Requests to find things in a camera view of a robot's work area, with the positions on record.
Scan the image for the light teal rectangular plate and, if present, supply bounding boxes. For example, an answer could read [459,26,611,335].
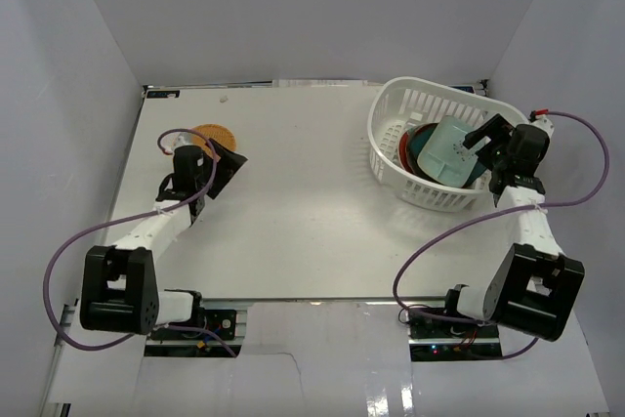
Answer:
[417,115,486,188]

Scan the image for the orange woven round plate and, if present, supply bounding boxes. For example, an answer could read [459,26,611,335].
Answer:
[191,124,237,156]

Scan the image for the dark teal square plate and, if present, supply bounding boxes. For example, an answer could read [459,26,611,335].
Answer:
[406,123,438,171]

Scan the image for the red and teal floral plate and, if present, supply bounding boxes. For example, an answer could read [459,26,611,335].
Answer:
[397,132,412,174]

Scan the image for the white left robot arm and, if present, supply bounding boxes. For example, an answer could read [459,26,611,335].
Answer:
[79,141,247,338]

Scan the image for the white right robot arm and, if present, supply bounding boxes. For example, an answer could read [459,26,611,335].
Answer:
[440,114,585,342]

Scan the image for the white plastic basket bin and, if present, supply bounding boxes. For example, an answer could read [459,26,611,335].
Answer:
[367,77,527,213]

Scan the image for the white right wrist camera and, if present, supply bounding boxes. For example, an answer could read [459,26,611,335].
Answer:
[528,108,555,136]

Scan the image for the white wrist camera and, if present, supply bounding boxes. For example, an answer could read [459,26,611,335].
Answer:
[528,108,555,136]
[163,132,193,154]

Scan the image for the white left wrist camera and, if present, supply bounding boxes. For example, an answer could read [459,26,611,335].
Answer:
[163,132,193,154]

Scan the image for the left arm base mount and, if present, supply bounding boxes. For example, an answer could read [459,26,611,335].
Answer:
[144,308,242,358]

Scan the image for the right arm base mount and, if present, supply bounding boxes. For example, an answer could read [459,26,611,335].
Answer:
[397,305,503,363]

